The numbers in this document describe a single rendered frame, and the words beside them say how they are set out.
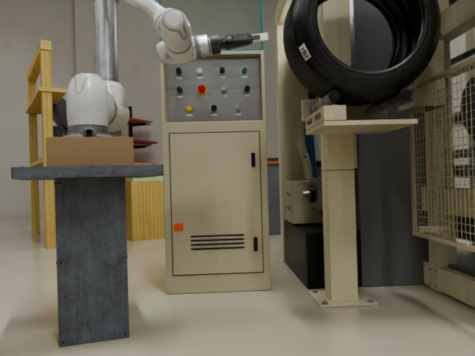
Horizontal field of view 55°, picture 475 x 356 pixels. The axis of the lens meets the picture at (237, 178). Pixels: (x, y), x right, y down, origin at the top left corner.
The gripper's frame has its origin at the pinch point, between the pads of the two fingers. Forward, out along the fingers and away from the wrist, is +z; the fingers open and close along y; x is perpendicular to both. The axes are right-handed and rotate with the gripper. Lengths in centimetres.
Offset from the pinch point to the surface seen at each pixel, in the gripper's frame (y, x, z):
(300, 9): -11.0, -4.9, 15.6
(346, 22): 28, -9, 46
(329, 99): -8.3, 30.1, 21.2
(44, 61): 250, -84, -168
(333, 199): 28, 72, 25
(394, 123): -9, 43, 44
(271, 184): 295, 67, 29
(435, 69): 21, 21, 80
